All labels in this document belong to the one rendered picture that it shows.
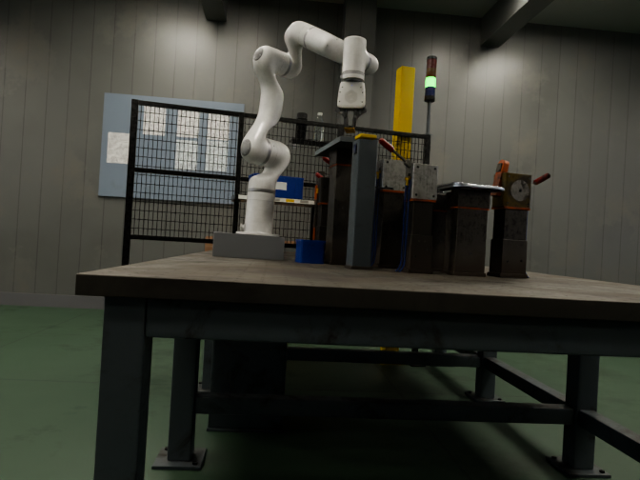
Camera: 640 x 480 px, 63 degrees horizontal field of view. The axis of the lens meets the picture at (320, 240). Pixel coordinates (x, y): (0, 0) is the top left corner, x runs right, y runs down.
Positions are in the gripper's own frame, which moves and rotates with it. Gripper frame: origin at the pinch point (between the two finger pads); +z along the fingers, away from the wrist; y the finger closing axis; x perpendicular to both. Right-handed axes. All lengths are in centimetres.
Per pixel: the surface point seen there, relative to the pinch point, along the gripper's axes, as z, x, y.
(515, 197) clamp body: 25, -5, 59
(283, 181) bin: 10, 107, -49
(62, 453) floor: 123, -26, -90
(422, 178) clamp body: 21.6, -18.4, 26.8
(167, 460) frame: 122, -24, -53
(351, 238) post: 42.6, -15.6, 4.6
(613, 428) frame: 100, -7, 94
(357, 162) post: 16.8, -16.7, 5.1
